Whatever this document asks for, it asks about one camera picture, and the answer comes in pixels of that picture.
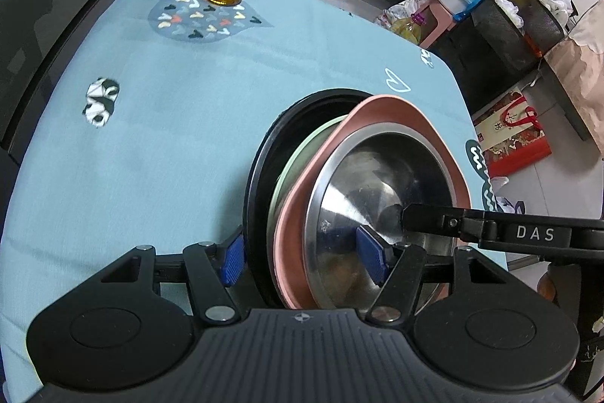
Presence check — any large black plastic bowl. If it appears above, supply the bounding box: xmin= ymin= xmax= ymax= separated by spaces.
xmin=243 ymin=88 xmax=370 ymax=308

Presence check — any brown paper bag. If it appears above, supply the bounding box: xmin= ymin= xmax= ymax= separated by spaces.
xmin=545 ymin=0 xmax=604 ymax=152

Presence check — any green round plate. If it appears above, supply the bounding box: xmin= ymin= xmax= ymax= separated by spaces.
xmin=266 ymin=114 xmax=346 ymax=247

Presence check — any stainless steel bowl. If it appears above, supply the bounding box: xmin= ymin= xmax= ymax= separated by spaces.
xmin=303 ymin=123 xmax=457 ymax=313

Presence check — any pink plastic stool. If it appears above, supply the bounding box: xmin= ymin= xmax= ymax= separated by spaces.
xmin=420 ymin=1 xmax=456 ymax=49

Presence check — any oil bottle on floor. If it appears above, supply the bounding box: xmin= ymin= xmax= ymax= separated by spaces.
xmin=390 ymin=13 xmax=425 ymax=45

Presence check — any light blue tablecloth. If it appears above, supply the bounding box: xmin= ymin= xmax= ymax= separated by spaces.
xmin=1 ymin=0 xmax=483 ymax=402

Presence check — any red gift bag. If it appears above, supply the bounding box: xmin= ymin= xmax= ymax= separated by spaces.
xmin=473 ymin=87 xmax=552 ymax=178

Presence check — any pink squarish bowl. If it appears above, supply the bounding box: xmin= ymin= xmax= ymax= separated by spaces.
xmin=272 ymin=95 xmax=471 ymax=309

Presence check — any black mesh storage rack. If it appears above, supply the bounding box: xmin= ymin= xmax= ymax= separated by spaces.
xmin=429 ymin=0 xmax=579 ymax=112

